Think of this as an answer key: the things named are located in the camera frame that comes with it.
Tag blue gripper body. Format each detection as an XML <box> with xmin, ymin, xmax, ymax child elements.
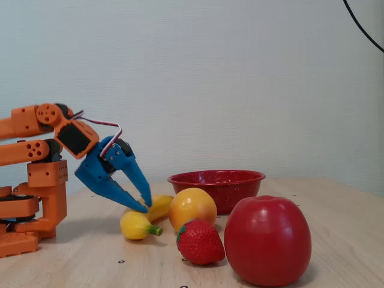
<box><xmin>74</xmin><ymin>136</ymin><xmax>134</xmax><ymax>193</ymax></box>

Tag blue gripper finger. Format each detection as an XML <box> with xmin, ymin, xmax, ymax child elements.
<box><xmin>104</xmin><ymin>143</ymin><xmax>152</xmax><ymax>208</ymax></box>
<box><xmin>89</xmin><ymin>176</ymin><xmax>149</xmax><ymax>214</ymax></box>

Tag yellow toy banana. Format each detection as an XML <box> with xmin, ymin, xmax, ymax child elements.
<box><xmin>119</xmin><ymin>194</ymin><xmax>175</xmax><ymax>241</ymax></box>

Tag orange robot base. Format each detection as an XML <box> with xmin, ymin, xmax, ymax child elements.
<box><xmin>0</xmin><ymin>179</ymin><xmax>68</xmax><ymax>259</ymax></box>

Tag red speckled enamel bowl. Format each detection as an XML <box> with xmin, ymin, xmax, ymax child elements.
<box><xmin>167</xmin><ymin>169</ymin><xmax>267</xmax><ymax>215</ymax></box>

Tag orange toy fruit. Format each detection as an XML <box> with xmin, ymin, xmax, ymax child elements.
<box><xmin>168</xmin><ymin>187</ymin><xmax>218</xmax><ymax>233</ymax></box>

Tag red toy strawberry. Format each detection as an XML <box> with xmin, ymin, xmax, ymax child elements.
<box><xmin>176</xmin><ymin>218</ymin><xmax>226</xmax><ymax>266</ymax></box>

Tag red toy apple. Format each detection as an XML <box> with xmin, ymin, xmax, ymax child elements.
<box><xmin>224</xmin><ymin>194</ymin><xmax>313</xmax><ymax>287</ymax></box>

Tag white red black servo cable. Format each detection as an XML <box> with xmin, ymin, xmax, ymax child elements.
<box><xmin>69</xmin><ymin>110</ymin><xmax>124</xmax><ymax>159</ymax></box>

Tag thin black cable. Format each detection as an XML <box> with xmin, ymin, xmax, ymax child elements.
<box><xmin>342</xmin><ymin>0</ymin><xmax>384</xmax><ymax>53</ymax></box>

